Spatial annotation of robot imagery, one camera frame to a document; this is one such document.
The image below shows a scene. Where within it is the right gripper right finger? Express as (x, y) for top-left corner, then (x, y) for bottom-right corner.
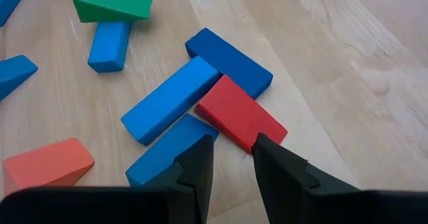
(252, 133), (428, 224)

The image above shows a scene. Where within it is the medium blue block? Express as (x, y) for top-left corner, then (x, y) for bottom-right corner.
(125, 113), (219, 187)
(0, 54), (39, 102)

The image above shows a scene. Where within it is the red wedge block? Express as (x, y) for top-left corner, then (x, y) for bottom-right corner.
(194, 74), (289, 155)

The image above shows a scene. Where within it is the dark blue rectangular block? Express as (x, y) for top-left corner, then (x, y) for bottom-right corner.
(185, 27), (274, 100)

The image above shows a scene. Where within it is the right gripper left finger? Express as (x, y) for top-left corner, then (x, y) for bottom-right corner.
(0, 134), (214, 224)

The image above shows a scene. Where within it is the light blue long block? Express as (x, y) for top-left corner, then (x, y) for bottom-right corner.
(120, 55), (222, 146)

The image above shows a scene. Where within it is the orange triangular block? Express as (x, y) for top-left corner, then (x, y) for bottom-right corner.
(2, 137), (96, 197)

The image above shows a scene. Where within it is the green wedge block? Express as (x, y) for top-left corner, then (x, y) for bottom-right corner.
(72, 0), (154, 24)

